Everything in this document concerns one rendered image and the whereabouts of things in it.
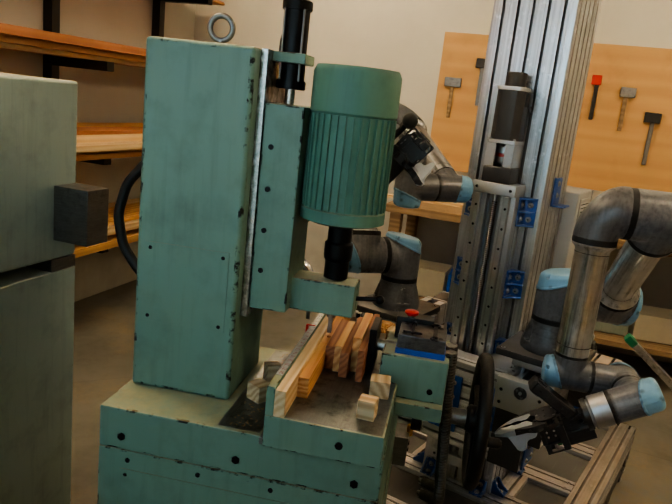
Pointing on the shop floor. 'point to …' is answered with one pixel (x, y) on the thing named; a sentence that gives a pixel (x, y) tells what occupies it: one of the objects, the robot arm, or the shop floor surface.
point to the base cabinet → (202, 483)
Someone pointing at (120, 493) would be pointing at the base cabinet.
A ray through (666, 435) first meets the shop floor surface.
